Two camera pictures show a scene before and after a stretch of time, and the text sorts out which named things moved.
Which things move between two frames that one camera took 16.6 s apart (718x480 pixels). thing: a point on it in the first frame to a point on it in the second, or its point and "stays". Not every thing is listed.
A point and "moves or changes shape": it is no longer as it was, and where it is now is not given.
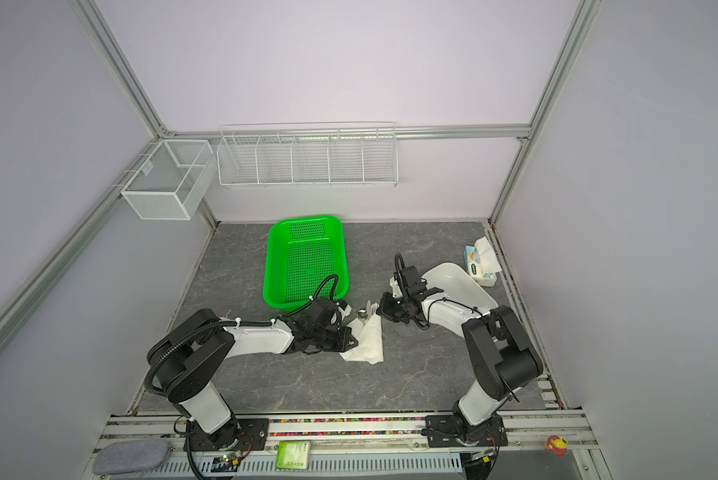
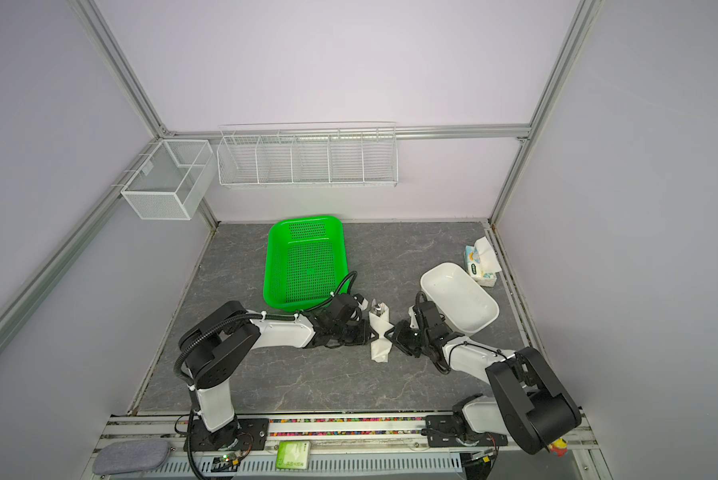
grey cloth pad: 130,456 stays
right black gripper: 385,310 to 399,336
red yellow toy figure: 557,445 stays
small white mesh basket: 173,179 stays
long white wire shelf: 313,154 stays
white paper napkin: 369,336 moves or changes shape
